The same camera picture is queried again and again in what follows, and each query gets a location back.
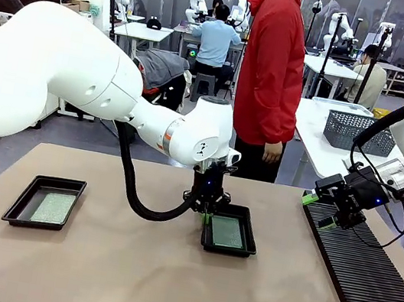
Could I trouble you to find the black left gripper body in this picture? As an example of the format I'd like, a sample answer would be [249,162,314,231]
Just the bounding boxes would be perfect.
[187,157,234,207]

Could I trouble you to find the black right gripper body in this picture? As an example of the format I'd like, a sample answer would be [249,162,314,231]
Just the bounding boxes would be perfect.
[337,162,397,222]

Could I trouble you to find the green perforated circuit board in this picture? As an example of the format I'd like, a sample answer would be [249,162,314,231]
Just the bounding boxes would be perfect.
[207,214,249,251]
[30,187,78,229]

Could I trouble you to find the black plastic ESD tray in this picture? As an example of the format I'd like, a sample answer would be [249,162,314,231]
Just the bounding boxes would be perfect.
[0,168,88,237]
[195,199,264,261]

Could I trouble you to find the person's right hand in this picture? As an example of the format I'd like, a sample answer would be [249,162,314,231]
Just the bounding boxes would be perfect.
[260,140,286,167]

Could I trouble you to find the large white table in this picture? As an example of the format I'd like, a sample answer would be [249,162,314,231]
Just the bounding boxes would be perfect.
[285,96,404,197]

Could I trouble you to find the grey mesh basket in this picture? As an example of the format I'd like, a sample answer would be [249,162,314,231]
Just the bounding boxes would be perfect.
[321,109,400,157]

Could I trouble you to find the black slotted board rack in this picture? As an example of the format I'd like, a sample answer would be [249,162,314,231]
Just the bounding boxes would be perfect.
[284,189,404,302]

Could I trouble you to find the yellow box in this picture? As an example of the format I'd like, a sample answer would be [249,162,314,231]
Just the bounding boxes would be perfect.
[370,107,392,122]

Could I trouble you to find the clear plastic bin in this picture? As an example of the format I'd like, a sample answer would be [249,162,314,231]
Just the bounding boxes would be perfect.
[311,96,376,119]

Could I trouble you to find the black jacket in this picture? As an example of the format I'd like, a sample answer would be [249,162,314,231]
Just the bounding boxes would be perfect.
[153,70,189,113]

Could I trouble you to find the grey plastic stool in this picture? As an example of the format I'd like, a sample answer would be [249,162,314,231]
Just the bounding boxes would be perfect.
[188,71,219,106]

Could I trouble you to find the seated person beige sweater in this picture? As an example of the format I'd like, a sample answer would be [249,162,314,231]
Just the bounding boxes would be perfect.
[344,42,393,112]

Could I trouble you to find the wooden shelf unit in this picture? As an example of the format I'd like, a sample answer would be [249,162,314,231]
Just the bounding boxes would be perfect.
[383,63,404,99]

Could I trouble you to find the white work table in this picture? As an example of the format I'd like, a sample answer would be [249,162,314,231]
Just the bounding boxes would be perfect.
[108,18,175,65]
[298,53,367,107]

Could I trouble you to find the grey hooded jacket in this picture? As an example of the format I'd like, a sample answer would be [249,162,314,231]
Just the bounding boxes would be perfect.
[130,46,192,97]

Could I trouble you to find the black tripod pole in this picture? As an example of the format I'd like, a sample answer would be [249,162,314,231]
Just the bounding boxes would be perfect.
[352,22,394,109]
[307,8,345,102]

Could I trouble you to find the person in red jacket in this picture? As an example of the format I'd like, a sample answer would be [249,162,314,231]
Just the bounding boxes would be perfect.
[216,0,327,187]

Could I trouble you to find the black computer tower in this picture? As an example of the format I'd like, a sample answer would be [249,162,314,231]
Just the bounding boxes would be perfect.
[183,42,201,68]

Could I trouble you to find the seated person blue shirt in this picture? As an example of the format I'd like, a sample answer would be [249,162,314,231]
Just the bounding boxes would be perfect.
[183,0,247,101]

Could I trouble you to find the grey workbench desk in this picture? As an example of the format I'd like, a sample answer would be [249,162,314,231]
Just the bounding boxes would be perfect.
[166,24,249,88]

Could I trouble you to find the black cap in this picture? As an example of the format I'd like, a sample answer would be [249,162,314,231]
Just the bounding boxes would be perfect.
[146,16,164,32]

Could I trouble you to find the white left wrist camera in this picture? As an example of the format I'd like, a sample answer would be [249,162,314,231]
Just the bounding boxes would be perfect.
[224,148,244,168]

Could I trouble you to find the right arm black cable sleeve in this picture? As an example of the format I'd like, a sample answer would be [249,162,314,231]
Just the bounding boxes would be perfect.
[346,69,404,182]

